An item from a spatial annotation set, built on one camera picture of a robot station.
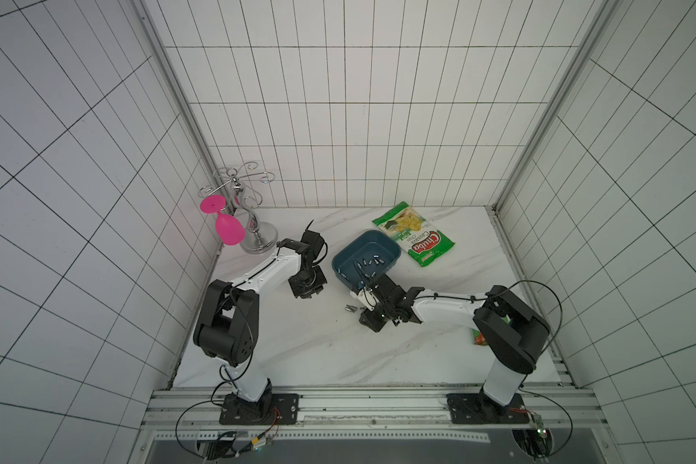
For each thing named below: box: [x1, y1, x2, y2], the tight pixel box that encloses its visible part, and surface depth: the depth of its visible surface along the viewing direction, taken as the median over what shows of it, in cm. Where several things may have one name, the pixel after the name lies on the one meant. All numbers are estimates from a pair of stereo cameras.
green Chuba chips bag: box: [372, 201, 456, 268], surface depth 112 cm
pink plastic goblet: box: [200, 194, 246, 247], surface depth 90 cm
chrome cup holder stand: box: [197, 161, 279, 255], surface depth 92 cm
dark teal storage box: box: [331, 230, 402, 290], surface depth 104 cm
